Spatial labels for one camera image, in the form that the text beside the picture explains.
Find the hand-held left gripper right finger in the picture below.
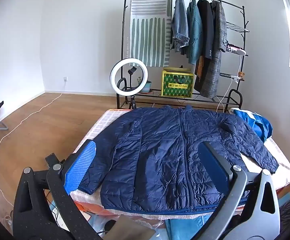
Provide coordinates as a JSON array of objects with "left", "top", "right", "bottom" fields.
[{"left": 199, "top": 141, "right": 282, "bottom": 240}]

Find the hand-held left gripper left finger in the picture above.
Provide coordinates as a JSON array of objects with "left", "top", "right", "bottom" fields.
[{"left": 12, "top": 140, "right": 103, "bottom": 240}]

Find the navy puffer jacket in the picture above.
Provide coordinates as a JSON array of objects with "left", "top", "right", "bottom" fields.
[{"left": 78, "top": 105, "right": 280, "bottom": 213}]

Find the black metal clothes rack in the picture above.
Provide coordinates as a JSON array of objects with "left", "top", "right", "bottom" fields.
[{"left": 116, "top": 0, "right": 250, "bottom": 113}]

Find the beige checked blanket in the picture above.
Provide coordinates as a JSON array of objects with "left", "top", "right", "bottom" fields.
[{"left": 70, "top": 109, "right": 290, "bottom": 220}]

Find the blue and white garment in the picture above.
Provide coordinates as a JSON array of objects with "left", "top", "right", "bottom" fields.
[{"left": 230, "top": 107, "right": 273, "bottom": 143}]

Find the clear plastic bag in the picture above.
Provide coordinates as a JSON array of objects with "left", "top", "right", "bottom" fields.
[{"left": 47, "top": 200, "right": 170, "bottom": 240}]

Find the light blue cloth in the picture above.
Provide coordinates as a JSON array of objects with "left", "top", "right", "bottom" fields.
[{"left": 165, "top": 217, "right": 210, "bottom": 240}]

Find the black tripod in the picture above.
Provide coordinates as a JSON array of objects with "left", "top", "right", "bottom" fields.
[{"left": 128, "top": 95, "right": 138, "bottom": 110}]

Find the yellow and green box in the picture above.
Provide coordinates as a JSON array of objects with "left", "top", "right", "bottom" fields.
[{"left": 161, "top": 70, "right": 195, "bottom": 98}]

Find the small potted plant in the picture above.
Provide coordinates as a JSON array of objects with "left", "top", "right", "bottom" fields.
[{"left": 136, "top": 76, "right": 152, "bottom": 93}]

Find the orange scarf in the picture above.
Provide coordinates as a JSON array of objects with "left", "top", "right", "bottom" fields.
[{"left": 195, "top": 55, "right": 205, "bottom": 77}]

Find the black phone holder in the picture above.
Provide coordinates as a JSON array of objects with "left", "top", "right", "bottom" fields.
[{"left": 127, "top": 66, "right": 138, "bottom": 90}]

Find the grey plaid coat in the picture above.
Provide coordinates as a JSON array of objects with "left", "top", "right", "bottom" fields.
[{"left": 200, "top": 0, "right": 228, "bottom": 98}]

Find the teal knit sweater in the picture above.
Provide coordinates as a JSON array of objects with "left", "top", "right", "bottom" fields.
[{"left": 185, "top": 0, "right": 204, "bottom": 65}]

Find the black coat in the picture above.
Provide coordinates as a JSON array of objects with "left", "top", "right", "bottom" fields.
[{"left": 194, "top": 0, "right": 215, "bottom": 93}]

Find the green striped white cloth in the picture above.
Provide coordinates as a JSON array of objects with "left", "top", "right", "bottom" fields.
[{"left": 129, "top": 0, "right": 173, "bottom": 67}]

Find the blue denim jacket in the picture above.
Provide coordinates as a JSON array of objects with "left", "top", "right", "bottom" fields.
[{"left": 171, "top": 0, "right": 191, "bottom": 53}]

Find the thin white charging cable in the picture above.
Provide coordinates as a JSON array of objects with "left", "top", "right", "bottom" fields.
[{"left": 216, "top": 55, "right": 243, "bottom": 112}]

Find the long white floor cable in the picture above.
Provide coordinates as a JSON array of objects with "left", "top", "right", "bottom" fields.
[{"left": 0, "top": 80, "right": 66, "bottom": 173}]

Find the white ring light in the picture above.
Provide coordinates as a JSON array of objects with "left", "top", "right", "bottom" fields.
[{"left": 110, "top": 57, "right": 149, "bottom": 97}]

